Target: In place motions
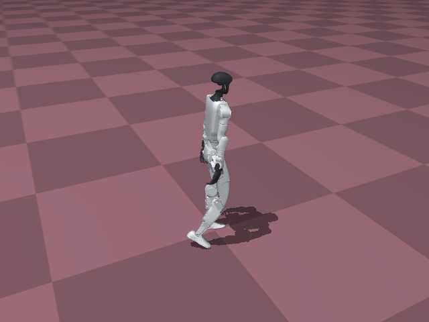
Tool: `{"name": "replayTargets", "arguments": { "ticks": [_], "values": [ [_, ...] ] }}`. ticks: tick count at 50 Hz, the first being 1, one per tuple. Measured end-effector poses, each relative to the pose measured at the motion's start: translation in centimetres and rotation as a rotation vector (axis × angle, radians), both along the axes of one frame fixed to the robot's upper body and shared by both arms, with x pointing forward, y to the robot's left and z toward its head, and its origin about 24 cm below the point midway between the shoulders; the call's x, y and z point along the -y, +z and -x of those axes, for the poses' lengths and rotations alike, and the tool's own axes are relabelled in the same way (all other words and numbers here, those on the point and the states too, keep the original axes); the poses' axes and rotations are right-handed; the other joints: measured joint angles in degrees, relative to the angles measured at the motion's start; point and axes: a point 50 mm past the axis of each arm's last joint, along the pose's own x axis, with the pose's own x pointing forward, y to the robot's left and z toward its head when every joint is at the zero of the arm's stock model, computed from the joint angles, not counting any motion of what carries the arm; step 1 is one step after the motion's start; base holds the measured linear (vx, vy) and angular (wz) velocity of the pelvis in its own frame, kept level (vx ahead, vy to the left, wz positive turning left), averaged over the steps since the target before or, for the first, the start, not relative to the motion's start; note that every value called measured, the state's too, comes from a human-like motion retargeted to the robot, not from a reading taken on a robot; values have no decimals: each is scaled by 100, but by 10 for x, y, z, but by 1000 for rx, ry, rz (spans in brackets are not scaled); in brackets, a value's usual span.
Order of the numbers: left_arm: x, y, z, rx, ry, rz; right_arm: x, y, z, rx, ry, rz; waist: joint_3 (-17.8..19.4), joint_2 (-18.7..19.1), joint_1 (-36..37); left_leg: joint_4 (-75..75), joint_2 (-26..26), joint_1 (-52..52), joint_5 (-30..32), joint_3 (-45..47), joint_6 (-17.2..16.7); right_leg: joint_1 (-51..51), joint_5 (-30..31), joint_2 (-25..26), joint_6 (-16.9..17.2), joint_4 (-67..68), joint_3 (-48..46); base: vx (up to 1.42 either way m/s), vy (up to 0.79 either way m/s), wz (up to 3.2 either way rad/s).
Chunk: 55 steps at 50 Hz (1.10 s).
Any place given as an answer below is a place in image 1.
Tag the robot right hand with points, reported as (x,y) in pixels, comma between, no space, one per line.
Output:
(216,175)

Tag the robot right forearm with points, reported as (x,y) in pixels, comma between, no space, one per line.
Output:
(221,147)

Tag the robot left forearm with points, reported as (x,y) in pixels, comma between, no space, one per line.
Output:
(205,138)

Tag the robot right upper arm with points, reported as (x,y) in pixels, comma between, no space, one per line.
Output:
(224,114)

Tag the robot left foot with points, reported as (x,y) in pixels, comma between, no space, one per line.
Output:
(216,225)

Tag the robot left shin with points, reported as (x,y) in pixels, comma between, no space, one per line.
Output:
(209,199)

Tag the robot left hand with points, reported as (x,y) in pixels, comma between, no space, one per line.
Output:
(201,157)

